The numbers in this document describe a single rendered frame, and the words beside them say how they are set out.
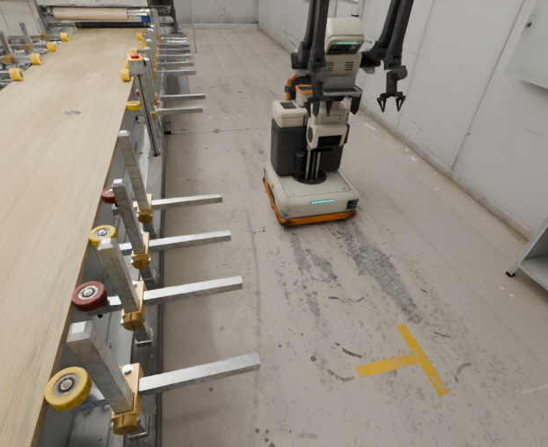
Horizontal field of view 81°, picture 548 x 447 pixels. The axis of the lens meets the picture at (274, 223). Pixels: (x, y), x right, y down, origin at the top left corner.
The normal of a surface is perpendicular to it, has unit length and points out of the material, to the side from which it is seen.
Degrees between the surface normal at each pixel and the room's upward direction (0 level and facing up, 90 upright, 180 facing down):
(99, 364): 90
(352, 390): 0
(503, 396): 0
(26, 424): 0
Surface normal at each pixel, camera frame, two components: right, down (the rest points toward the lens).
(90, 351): 0.25, 0.62
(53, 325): 0.04, -0.77
